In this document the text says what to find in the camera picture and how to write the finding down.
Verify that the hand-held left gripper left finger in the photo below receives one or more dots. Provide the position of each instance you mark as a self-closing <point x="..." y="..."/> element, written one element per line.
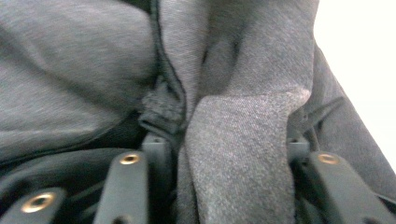
<point x="159" y="174"/>

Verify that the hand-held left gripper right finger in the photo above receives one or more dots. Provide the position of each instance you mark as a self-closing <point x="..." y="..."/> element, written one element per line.
<point x="297" y="149"/>

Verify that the dark grey garment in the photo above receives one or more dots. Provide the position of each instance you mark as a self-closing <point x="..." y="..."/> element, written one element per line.
<point x="236" y="140"/>

